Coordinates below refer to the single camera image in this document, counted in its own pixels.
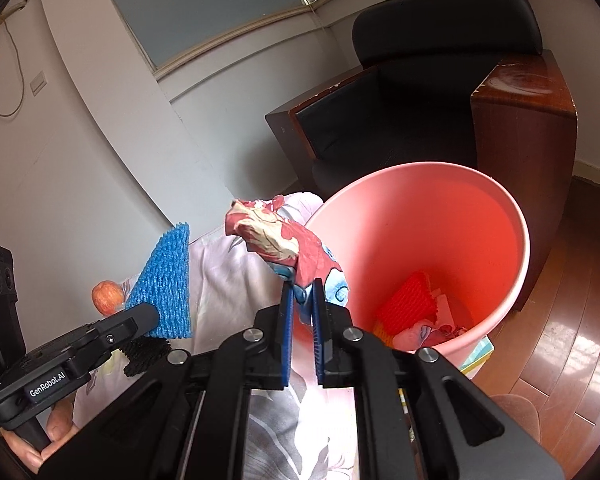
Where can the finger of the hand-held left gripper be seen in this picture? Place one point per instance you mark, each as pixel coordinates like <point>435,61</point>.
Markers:
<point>130,322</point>

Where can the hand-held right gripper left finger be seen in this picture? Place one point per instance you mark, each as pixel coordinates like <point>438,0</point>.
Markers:
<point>286,340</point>

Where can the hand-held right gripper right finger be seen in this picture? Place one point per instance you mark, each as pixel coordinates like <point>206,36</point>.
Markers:
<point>319,340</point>

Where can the black foam net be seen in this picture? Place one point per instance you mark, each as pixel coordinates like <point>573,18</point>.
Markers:
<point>142,355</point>

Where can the blue foam net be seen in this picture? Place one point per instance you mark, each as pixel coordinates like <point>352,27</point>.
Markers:
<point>167,280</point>

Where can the red foam net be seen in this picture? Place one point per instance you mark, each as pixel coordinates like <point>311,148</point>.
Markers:
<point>405,302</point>

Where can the large printed paper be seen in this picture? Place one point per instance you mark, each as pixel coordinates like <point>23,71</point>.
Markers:
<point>280,240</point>

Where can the pink plastic bucket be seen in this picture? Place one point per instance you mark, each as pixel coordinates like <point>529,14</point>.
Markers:
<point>430,220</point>

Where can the person's left hand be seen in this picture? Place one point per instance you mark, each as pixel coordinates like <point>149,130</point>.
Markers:
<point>60,422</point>

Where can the red apple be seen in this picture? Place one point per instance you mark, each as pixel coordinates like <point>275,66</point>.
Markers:
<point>106,297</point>

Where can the pink floral cloth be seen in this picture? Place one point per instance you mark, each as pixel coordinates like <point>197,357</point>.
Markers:
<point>230,300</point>

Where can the teal box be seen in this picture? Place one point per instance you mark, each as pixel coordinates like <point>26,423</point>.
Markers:
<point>480,352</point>

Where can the pinkish brown round object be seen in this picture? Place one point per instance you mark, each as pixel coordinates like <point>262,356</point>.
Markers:
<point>517,415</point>

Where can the black leather armchair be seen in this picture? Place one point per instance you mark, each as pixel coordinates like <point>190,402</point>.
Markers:
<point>405,110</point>

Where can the frosted window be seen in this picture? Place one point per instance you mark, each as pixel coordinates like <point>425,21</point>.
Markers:
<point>190,5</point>

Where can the white wall switch plate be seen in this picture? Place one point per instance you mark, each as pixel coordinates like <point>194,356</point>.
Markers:
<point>38,82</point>

